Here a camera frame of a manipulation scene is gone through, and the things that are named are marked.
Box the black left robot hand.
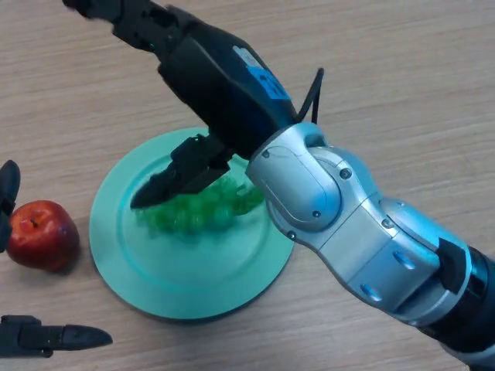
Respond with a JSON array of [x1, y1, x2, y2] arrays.
[[0, 159, 114, 359]]

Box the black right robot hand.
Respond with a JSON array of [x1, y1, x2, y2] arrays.
[[61, 0, 299, 209]]

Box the green grape bunch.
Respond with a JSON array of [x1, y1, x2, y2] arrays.
[[135, 175, 268, 244]]

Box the green round plate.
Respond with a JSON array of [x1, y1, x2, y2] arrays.
[[88, 127, 295, 321]]

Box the red apple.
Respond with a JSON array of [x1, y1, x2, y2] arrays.
[[6, 199, 80, 272]]

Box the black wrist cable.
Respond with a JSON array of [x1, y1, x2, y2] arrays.
[[295, 68, 325, 125]]

